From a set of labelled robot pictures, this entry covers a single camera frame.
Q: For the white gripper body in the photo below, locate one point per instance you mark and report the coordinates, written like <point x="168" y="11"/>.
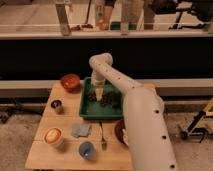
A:
<point x="97" y="83"/>

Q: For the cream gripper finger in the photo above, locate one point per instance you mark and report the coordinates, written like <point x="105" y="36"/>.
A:
<point x="101" y="91"/>
<point x="97" y="93"/>

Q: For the dark purple grape bunch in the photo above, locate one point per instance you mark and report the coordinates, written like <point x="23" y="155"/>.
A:
<point x="110" y="98"/>

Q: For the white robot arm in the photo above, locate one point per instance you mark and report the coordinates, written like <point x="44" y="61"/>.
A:
<point x="148" y="138"/>

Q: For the small metal cup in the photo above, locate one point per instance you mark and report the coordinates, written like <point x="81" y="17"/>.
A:
<point x="56" y="105"/>

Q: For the green plastic tray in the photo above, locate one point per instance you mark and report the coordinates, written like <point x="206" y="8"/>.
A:
<point x="92" y="110"/>

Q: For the red orange bowl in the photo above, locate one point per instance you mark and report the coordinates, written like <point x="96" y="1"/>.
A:
<point x="70" y="82"/>

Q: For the dark maroon plate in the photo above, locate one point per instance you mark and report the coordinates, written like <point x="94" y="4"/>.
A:
<point x="118" y="131"/>

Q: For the blue grey cloth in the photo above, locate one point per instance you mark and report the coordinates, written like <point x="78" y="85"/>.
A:
<point x="80" y="130"/>

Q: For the yellow banana piece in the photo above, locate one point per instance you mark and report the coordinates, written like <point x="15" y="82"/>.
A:
<point x="125" y="135"/>

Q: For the metal fork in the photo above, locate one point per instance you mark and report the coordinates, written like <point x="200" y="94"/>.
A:
<point x="103" y="141"/>

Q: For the blue grey small bowl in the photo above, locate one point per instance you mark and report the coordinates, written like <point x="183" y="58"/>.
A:
<point x="86" y="150"/>

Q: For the yellow black cart frame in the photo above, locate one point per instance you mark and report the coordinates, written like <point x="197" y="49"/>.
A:
<point x="193" y="129"/>

